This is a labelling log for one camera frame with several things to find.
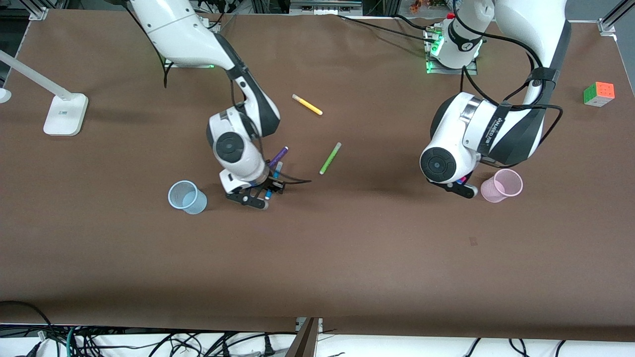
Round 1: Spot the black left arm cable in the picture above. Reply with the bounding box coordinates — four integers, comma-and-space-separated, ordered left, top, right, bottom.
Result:
453, 0, 565, 145

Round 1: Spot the yellow marker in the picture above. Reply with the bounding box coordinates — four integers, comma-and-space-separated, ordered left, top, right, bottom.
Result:
292, 94, 323, 116

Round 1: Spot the translucent pink plastic cup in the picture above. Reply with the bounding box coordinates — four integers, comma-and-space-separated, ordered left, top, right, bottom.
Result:
480, 169, 524, 203

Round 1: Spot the aluminium frame rail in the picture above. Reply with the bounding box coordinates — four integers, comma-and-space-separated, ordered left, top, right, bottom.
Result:
289, 0, 364, 16

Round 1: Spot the black looped cable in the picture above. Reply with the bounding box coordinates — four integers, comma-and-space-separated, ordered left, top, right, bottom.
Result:
0, 300, 56, 348

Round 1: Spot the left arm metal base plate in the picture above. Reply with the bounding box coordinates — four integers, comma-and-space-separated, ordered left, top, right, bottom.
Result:
425, 26, 479, 76

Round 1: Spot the green marker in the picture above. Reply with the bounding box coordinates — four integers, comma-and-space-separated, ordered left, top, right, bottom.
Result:
319, 142, 342, 175

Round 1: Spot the brown paper table cover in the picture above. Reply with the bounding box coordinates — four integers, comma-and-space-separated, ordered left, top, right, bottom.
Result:
0, 9, 635, 343

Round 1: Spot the translucent blue plastic cup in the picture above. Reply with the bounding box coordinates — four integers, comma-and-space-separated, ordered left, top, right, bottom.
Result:
168, 180, 208, 215

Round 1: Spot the aluminium corner bracket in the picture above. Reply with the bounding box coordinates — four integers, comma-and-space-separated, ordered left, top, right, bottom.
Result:
27, 0, 50, 21

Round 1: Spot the purple marker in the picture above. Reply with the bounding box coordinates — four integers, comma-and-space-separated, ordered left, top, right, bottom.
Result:
268, 146, 289, 169

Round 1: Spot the colourful puzzle cube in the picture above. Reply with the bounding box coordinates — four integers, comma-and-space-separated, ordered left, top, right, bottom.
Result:
583, 82, 616, 108

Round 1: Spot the blue marker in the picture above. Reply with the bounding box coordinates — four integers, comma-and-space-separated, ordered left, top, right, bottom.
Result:
264, 159, 284, 200

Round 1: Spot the black cable on table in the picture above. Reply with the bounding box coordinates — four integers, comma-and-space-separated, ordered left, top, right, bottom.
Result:
337, 14, 443, 43

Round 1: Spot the aluminium profile post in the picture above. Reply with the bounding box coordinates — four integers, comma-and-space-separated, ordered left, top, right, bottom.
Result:
598, 0, 635, 35

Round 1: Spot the brown wooden beam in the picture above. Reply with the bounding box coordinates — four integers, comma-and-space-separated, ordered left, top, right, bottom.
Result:
285, 317, 321, 357

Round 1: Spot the white desk lamp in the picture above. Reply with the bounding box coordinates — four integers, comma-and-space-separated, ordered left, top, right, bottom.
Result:
0, 50, 89, 137

